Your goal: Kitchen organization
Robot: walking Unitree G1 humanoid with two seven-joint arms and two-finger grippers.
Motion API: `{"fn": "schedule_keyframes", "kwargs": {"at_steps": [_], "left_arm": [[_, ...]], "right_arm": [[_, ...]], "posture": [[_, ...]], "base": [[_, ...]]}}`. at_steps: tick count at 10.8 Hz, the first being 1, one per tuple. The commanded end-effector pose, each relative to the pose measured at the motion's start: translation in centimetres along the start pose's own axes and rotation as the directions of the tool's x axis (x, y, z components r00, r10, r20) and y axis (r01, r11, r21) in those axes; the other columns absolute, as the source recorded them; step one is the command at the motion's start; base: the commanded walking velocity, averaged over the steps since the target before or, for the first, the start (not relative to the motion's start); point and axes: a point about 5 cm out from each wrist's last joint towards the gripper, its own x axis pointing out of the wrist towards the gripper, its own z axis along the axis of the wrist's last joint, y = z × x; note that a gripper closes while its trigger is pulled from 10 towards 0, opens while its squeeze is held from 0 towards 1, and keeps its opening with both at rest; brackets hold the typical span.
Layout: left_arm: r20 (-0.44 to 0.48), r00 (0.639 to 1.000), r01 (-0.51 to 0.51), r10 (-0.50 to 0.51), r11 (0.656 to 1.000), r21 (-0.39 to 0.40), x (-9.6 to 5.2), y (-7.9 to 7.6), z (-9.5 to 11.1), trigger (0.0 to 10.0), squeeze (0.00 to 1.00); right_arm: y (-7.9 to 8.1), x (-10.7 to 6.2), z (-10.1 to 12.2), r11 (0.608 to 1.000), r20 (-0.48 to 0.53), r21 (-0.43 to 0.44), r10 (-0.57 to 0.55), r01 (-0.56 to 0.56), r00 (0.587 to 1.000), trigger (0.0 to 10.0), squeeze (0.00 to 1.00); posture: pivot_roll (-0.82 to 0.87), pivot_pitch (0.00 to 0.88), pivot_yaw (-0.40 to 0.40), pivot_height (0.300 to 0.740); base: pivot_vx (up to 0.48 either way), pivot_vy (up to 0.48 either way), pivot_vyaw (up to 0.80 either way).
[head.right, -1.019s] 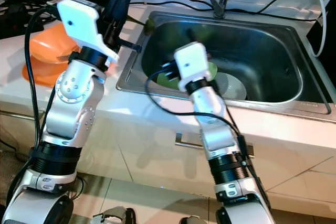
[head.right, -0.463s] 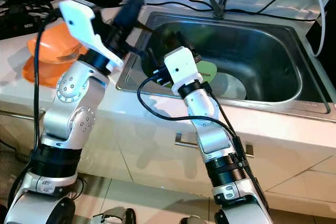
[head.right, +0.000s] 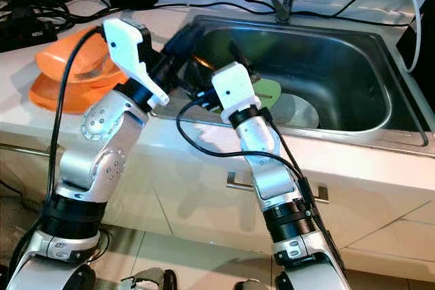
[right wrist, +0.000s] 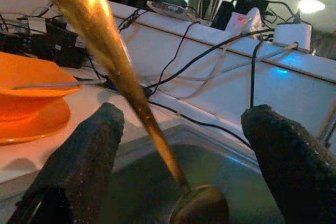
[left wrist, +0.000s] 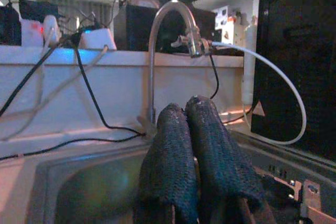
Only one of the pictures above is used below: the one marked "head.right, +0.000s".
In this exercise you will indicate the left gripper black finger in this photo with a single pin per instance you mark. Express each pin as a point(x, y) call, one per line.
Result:
point(180, 76)
point(182, 42)

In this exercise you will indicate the metal fork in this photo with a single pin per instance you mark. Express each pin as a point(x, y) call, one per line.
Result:
point(95, 70)

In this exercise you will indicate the orange plastic bowl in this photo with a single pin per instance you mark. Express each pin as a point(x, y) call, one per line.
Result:
point(58, 56)

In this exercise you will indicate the orange plastic plate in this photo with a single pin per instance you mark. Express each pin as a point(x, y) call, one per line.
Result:
point(47, 98)

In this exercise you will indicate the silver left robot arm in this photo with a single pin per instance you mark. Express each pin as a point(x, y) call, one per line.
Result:
point(98, 168)

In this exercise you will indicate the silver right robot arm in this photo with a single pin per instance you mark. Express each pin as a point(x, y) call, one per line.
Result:
point(272, 174)

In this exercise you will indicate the grey translucent bowl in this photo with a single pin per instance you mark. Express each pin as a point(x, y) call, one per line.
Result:
point(296, 110)

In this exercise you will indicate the stainless steel sink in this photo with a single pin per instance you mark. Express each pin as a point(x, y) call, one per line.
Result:
point(346, 66)

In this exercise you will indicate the black power strip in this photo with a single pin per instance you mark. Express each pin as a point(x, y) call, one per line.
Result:
point(27, 32)

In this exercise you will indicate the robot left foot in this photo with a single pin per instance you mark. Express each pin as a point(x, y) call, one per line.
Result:
point(149, 280)

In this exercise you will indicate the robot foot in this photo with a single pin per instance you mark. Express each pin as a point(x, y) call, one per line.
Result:
point(251, 284)
point(149, 280)

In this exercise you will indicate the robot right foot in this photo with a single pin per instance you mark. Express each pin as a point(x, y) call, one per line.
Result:
point(251, 284)

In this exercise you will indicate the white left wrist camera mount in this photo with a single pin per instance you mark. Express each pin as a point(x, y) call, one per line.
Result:
point(129, 49)

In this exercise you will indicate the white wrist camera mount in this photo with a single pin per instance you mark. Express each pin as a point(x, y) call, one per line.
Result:
point(129, 49)
point(234, 89)

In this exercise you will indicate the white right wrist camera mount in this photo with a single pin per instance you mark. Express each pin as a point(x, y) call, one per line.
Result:
point(234, 89)

